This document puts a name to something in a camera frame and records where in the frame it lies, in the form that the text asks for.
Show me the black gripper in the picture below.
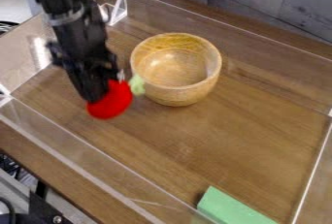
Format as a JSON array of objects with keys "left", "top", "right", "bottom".
[{"left": 45, "top": 40, "right": 119, "bottom": 102}]

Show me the red plush fruit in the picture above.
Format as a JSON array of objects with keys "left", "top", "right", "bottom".
[{"left": 85, "top": 75, "right": 146, "bottom": 119}]

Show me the light wooden bowl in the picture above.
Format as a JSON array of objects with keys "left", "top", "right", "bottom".
[{"left": 129, "top": 33, "right": 223, "bottom": 107}]

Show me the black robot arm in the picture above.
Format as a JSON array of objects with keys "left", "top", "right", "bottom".
[{"left": 34, "top": 0, "right": 119, "bottom": 103}]

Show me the green foam block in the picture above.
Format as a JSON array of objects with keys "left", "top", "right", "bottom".
[{"left": 196, "top": 186, "right": 277, "bottom": 224}]

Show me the clear acrylic enclosure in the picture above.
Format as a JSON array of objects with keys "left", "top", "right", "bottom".
[{"left": 0, "top": 0, "right": 332, "bottom": 224}]

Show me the black table bracket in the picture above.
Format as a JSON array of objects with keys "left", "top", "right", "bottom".
[{"left": 25, "top": 179, "right": 75, "bottom": 224}]

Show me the black cable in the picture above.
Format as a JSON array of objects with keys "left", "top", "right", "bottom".
[{"left": 0, "top": 196, "right": 18, "bottom": 224}]

